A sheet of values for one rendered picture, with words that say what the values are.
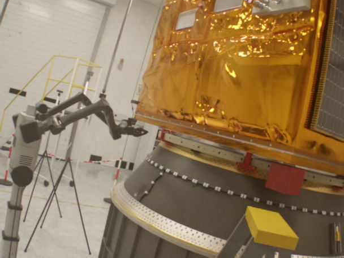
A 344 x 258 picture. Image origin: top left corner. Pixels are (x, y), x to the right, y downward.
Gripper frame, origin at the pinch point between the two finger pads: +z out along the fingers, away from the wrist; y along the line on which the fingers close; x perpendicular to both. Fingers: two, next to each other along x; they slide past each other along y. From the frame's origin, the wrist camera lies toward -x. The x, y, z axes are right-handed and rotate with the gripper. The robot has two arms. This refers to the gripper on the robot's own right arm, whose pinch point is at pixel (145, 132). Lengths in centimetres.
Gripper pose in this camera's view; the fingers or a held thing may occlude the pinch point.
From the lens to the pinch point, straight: 266.5
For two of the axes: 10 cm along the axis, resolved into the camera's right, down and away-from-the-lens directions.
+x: -0.8, 10.0, 0.1
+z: 9.9, 0.8, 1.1
